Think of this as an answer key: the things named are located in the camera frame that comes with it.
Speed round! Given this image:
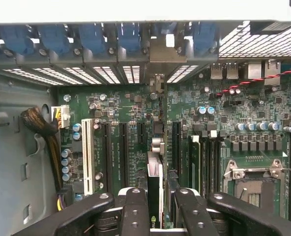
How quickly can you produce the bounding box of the CPU socket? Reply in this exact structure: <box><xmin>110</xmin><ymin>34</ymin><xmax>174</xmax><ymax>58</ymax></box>
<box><xmin>223</xmin><ymin>159</ymin><xmax>284</xmax><ymax>214</ymax></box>

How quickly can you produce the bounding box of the white PCI expansion slot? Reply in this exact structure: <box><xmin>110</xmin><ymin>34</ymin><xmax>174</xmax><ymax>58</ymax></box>
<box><xmin>81</xmin><ymin>118</ymin><xmax>95</xmax><ymax>197</ymax></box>

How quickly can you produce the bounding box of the short black expansion slot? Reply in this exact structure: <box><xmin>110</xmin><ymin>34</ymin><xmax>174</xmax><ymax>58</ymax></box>
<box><xmin>136</xmin><ymin>121</ymin><xmax>146</xmax><ymax>145</ymax></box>

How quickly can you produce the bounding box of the green Dell motherboard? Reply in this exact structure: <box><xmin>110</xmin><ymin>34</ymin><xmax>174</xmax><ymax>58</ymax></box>
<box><xmin>58</xmin><ymin>61</ymin><xmax>291</xmax><ymax>222</ymax></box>

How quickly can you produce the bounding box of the white motherboard power connector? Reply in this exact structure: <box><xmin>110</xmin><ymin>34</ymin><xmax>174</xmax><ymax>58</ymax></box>
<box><xmin>51</xmin><ymin>104</ymin><xmax>70</xmax><ymax>129</ymax></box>

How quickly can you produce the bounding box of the open black silver PC case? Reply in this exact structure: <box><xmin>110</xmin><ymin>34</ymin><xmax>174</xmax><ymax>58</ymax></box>
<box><xmin>0</xmin><ymin>0</ymin><xmax>291</xmax><ymax>236</ymax></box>

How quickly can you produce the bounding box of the braided power cable bundle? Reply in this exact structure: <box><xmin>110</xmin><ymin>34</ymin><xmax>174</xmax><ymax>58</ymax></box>
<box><xmin>21</xmin><ymin>106</ymin><xmax>65</xmax><ymax>212</ymax></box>

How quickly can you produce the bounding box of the red black twisted wire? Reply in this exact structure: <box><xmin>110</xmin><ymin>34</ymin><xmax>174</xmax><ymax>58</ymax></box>
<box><xmin>215</xmin><ymin>63</ymin><xmax>291</xmax><ymax>97</ymax></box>

